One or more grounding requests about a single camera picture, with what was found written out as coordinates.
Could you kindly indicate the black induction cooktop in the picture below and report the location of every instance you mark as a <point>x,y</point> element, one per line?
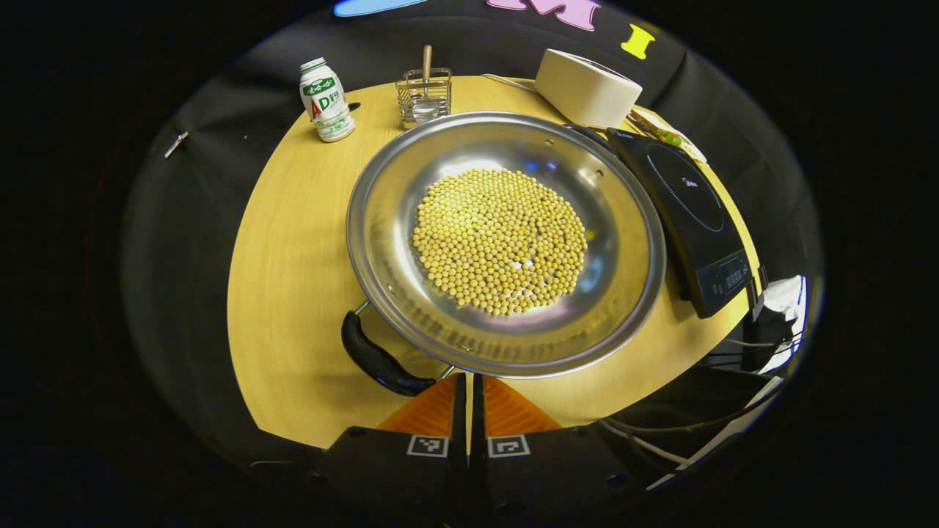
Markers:
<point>689,213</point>

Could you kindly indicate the white toaster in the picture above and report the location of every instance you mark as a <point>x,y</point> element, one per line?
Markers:
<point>583,92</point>

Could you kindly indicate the pile of soybeans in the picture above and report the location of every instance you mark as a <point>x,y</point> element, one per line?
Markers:
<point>499,242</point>

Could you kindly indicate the metal clip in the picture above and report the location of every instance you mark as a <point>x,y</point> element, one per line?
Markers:
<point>176,144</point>

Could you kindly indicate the wooden stick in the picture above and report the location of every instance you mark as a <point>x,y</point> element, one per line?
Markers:
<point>427,62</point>

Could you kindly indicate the white drink bottle green label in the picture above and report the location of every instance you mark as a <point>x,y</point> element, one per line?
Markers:
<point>325,99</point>

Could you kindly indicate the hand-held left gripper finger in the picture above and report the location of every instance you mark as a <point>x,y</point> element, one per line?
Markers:
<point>460,425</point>
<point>477,425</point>

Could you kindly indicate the white crumpled sheet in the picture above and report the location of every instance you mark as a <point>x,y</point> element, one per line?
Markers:
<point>785,297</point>

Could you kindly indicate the sandwich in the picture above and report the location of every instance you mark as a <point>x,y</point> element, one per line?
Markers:
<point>664,133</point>

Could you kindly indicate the black backdrop cloth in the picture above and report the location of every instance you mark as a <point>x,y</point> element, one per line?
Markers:
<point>198,220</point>

